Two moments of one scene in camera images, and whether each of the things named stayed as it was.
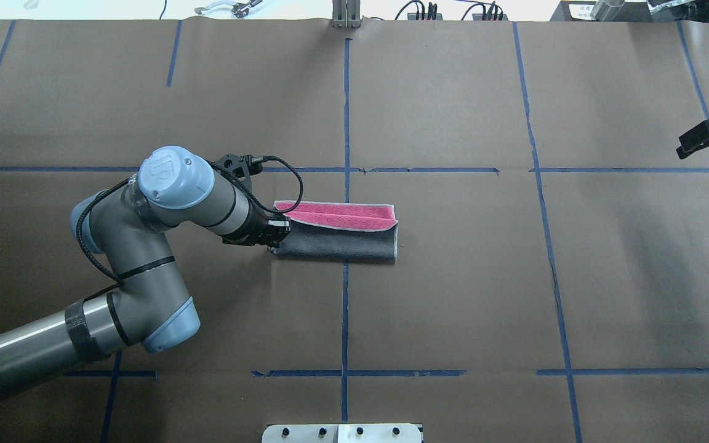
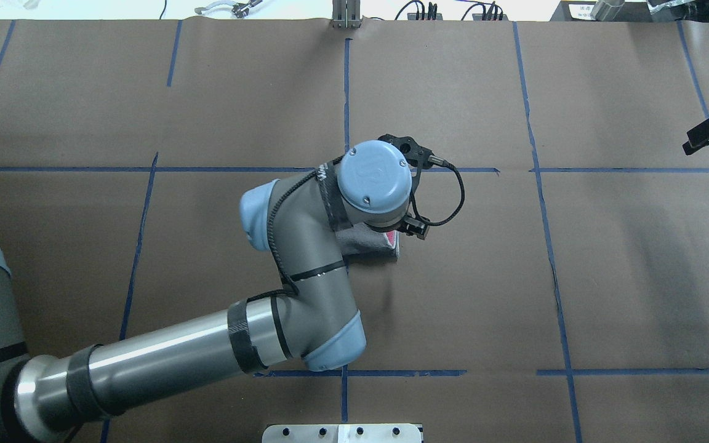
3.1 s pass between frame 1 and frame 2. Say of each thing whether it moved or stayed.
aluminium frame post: stayed
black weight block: stayed
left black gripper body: moved
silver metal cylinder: stayed
